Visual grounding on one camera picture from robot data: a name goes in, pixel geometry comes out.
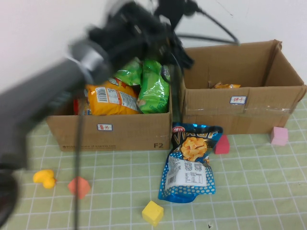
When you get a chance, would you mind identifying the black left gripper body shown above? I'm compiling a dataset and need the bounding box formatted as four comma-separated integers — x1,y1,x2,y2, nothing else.
86,1,174,67

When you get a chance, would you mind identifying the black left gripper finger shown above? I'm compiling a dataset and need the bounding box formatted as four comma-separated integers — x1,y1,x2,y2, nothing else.
153,39,175,65
169,35,195,70

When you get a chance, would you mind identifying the small green snack bag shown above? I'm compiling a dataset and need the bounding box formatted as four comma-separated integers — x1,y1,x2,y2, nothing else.
114,58,143,86

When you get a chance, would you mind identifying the large green snack bag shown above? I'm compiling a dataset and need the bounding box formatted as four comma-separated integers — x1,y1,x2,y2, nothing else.
136,59,171,115

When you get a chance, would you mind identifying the red snack bag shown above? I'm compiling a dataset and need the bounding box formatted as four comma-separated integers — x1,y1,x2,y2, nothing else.
73,98,93,116

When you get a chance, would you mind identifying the small yellow biscuit packet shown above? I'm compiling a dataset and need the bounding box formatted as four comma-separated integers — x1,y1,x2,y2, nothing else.
208,81,241,90

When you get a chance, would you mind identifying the taped open cardboard box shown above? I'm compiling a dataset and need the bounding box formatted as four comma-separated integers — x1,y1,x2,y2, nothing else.
181,39,307,135

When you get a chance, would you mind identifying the blue-bordered white label sticker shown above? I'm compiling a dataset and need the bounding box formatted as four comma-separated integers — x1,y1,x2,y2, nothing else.
97,123,113,132
230,96,247,105

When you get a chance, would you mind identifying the orange-yellow chips bag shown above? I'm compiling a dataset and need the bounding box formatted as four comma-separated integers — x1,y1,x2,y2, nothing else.
85,80,142,116

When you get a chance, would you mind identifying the cardboard box printed F2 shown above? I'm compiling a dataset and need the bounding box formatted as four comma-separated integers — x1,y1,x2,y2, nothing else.
46,59,173,152

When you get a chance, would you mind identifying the red foam cube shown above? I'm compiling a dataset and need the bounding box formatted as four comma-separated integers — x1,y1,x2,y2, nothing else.
213,134,231,155

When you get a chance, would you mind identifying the blue chips bag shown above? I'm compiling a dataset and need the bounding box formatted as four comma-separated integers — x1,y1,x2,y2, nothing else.
157,122,224,204

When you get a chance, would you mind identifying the pink foam cube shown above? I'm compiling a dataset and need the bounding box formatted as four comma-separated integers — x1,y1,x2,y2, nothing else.
271,126,289,146

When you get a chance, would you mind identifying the green checked tablecloth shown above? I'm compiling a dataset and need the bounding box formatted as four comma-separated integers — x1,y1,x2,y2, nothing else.
0,95,307,230

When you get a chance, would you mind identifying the orange foam cube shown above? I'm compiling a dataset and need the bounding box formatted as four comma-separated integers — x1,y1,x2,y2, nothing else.
67,176,91,199

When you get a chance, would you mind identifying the yellow foam cube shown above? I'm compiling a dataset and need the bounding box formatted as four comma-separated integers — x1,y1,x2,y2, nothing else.
142,200,165,227

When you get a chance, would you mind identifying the yellow rubber duck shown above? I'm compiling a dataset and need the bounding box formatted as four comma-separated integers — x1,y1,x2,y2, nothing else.
33,169,58,189

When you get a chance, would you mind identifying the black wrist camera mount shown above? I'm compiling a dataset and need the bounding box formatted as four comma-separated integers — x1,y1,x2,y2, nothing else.
154,0,200,27

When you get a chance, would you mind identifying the black camera cable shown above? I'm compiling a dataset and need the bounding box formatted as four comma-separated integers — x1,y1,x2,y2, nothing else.
176,6,241,46

